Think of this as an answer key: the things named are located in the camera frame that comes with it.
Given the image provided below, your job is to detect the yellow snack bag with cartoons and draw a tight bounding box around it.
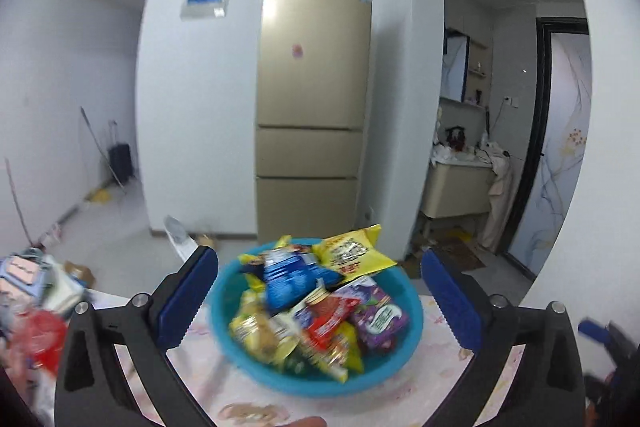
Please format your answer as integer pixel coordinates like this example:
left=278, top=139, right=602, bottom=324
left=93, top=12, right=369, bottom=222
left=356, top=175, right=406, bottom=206
left=229, top=289, right=298, bottom=369

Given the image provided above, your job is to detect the red chocolate pie packet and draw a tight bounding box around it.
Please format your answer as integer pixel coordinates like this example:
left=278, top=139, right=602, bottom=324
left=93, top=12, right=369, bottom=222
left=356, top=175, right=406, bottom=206
left=292, top=286, right=360, bottom=350

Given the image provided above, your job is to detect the person's left hand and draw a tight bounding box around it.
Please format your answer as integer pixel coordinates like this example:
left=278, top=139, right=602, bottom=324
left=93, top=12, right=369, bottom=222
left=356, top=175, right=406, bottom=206
left=280, top=416, right=328, bottom=427

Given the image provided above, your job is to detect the black suitcase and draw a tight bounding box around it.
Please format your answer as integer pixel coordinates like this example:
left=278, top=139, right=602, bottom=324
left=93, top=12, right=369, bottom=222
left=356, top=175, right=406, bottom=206
left=108, top=120, right=134, bottom=185

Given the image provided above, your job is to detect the dark blue snack bag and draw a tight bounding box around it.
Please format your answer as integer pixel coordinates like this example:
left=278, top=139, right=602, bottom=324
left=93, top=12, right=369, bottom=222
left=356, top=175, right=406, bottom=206
left=260, top=244, right=344, bottom=315

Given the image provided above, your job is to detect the gold refrigerator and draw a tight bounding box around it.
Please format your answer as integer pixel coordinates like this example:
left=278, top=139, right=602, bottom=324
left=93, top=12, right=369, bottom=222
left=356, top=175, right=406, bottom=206
left=255, top=0, right=372, bottom=243

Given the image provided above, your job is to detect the yellow potato chips bag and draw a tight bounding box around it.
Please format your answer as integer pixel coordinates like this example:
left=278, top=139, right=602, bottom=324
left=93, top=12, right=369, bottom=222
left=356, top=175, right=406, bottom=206
left=239, top=235, right=292, bottom=294

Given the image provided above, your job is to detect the clear yellow chips bag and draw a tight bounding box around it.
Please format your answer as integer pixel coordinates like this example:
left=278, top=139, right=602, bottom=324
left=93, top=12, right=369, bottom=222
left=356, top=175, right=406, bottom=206
left=281, top=322, right=364, bottom=384

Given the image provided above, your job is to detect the red iced tea bottle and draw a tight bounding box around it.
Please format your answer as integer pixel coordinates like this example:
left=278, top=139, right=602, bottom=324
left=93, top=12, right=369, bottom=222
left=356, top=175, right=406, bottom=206
left=21, top=309, right=67, bottom=376

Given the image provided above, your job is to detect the dark framed door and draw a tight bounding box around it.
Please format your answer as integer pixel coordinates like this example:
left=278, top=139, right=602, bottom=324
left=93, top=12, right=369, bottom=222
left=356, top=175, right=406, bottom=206
left=498, top=17, right=592, bottom=281

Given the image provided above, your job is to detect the purple drink carton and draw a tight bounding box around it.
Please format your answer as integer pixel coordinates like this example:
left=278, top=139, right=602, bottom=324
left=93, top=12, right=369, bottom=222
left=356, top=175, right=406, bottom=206
left=333, top=275, right=409, bottom=351

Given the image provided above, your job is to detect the brown floor mat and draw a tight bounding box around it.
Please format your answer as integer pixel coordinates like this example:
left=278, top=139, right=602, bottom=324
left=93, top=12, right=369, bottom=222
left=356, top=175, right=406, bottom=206
left=423, top=237, right=485, bottom=272

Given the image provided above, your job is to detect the beige vanity cabinet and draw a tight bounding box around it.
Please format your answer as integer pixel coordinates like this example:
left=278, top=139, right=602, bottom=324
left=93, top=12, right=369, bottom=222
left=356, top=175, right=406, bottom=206
left=420, top=162, right=496, bottom=219

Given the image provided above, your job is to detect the pink towel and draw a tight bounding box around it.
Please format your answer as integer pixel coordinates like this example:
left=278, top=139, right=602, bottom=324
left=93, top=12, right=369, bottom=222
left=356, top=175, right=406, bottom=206
left=480, top=142, right=514, bottom=251

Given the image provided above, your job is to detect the blue plastic basin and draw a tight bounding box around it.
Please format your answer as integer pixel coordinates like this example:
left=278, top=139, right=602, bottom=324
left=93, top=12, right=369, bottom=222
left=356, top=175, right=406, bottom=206
left=206, top=260, right=424, bottom=399

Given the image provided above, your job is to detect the pink cartoon tablecloth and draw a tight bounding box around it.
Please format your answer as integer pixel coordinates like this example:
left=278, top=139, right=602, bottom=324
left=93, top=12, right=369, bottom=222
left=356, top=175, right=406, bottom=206
left=114, top=293, right=526, bottom=427

